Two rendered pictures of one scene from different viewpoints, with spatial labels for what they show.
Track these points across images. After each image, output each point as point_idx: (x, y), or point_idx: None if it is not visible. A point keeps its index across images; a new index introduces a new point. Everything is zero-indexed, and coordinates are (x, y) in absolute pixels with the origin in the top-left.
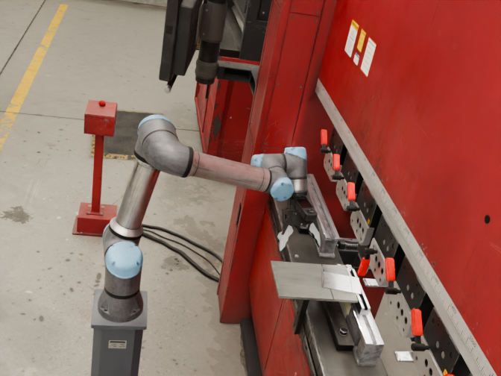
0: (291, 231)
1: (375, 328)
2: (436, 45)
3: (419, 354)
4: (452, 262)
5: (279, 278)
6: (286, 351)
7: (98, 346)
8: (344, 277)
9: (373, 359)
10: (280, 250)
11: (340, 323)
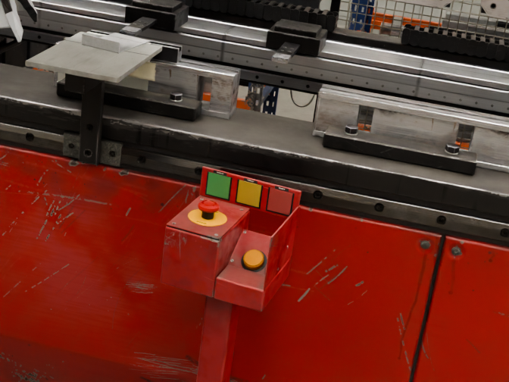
0: (14, 2)
1: (208, 64)
2: None
3: None
4: None
5: (76, 67)
6: (60, 224)
7: None
8: (107, 37)
9: (235, 100)
10: (20, 39)
11: (155, 95)
